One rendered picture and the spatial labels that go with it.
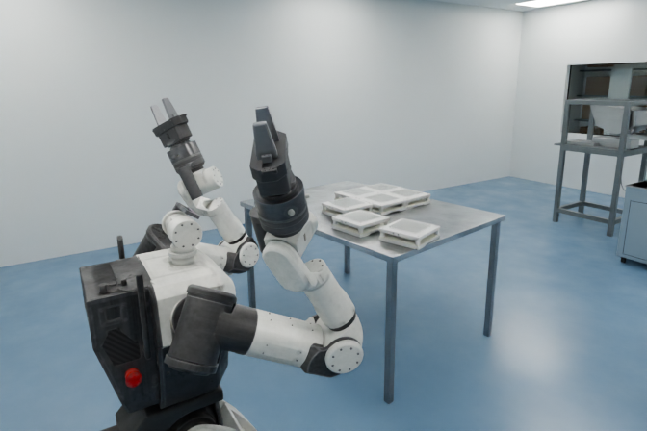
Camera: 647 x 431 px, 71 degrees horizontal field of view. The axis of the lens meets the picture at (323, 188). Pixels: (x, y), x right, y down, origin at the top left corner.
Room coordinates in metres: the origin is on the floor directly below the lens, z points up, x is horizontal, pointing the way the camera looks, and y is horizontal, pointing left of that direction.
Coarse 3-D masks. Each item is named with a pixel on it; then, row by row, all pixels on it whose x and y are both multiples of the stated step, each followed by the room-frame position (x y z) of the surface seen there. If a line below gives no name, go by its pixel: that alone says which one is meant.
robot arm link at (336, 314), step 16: (320, 288) 0.79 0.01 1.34; (336, 288) 0.81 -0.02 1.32; (320, 304) 0.80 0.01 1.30; (336, 304) 0.80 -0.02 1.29; (352, 304) 0.84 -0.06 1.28; (320, 320) 0.87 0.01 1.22; (336, 320) 0.80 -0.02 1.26; (352, 320) 0.82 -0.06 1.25; (336, 336) 0.80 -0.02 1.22; (352, 336) 0.81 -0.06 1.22
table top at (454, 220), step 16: (320, 192) 3.49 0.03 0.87; (320, 208) 3.03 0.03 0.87; (416, 208) 3.01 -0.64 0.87; (432, 208) 3.00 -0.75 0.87; (448, 208) 3.00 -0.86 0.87; (464, 208) 2.99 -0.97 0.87; (320, 224) 2.66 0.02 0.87; (448, 224) 2.63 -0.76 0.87; (464, 224) 2.63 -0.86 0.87; (480, 224) 2.63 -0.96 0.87; (336, 240) 2.43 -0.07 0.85; (352, 240) 2.37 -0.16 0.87; (368, 240) 2.37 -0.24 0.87; (448, 240) 2.41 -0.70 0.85; (384, 256) 2.15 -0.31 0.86; (400, 256) 2.14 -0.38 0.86
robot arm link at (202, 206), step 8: (184, 192) 1.27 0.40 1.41; (184, 200) 1.28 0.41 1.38; (192, 200) 1.28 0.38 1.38; (200, 200) 1.32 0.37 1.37; (208, 200) 1.34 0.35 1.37; (216, 200) 1.33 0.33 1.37; (192, 208) 1.28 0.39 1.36; (200, 208) 1.29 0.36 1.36; (208, 208) 1.31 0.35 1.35; (216, 208) 1.29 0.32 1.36; (224, 208) 1.31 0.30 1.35
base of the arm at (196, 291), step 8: (192, 288) 0.78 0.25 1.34; (200, 288) 0.77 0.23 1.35; (208, 288) 0.77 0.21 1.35; (200, 296) 0.76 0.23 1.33; (208, 296) 0.76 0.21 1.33; (216, 296) 0.76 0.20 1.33; (224, 296) 0.77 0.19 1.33; (232, 296) 0.78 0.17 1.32; (232, 304) 0.79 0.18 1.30; (168, 360) 0.71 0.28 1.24; (176, 360) 0.70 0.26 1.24; (176, 368) 0.70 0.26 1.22; (184, 368) 0.70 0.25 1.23; (192, 368) 0.70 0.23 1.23; (200, 368) 0.70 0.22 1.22; (208, 368) 0.71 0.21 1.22; (216, 368) 0.74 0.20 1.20
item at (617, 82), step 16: (576, 64) 7.47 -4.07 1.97; (592, 64) 7.25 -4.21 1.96; (608, 64) 7.05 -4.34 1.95; (624, 64) 6.86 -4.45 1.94; (640, 64) 6.68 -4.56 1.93; (576, 80) 7.45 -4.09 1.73; (592, 80) 7.23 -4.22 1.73; (608, 80) 7.02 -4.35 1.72; (624, 80) 6.84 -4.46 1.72; (640, 80) 6.65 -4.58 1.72; (576, 96) 7.42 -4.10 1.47; (592, 96) 7.20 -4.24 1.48; (608, 96) 7.00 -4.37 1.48; (624, 96) 6.81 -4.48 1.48; (640, 96) 6.63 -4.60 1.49; (576, 112) 7.40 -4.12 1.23; (576, 128) 7.37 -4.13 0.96
